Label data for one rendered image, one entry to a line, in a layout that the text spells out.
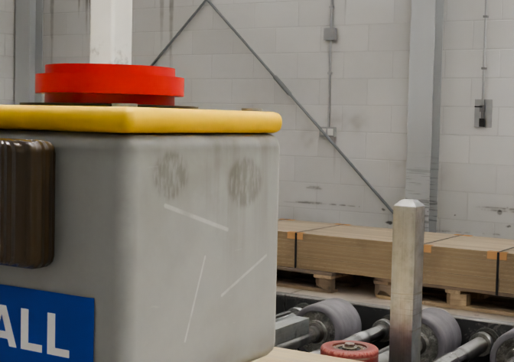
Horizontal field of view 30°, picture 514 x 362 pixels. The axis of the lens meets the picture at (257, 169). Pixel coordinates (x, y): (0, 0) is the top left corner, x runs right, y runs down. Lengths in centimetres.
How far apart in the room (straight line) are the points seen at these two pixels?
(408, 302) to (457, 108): 644
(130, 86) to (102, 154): 3
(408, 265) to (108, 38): 57
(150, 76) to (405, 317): 118
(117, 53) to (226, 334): 127
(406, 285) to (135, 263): 119
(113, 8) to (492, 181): 637
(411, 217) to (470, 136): 639
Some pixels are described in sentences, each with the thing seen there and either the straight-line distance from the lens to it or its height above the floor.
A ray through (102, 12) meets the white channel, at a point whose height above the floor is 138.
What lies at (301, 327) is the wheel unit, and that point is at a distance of 184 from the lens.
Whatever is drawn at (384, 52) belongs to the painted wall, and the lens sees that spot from 806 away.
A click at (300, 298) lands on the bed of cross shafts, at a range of 208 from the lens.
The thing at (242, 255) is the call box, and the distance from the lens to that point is 26.
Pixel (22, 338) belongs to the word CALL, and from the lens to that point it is 24.
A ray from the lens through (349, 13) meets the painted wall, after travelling 823.
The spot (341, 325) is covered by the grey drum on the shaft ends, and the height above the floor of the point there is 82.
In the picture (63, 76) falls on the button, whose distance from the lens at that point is 25.
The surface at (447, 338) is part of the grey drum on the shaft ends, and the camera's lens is 186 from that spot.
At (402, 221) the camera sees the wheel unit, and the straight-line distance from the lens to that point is 139.
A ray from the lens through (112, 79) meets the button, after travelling 25.
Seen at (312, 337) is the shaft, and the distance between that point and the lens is 188.
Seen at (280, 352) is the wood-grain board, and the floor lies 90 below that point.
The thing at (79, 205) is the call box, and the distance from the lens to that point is 23.
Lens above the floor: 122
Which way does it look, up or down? 3 degrees down
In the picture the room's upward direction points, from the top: 1 degrees clockwise
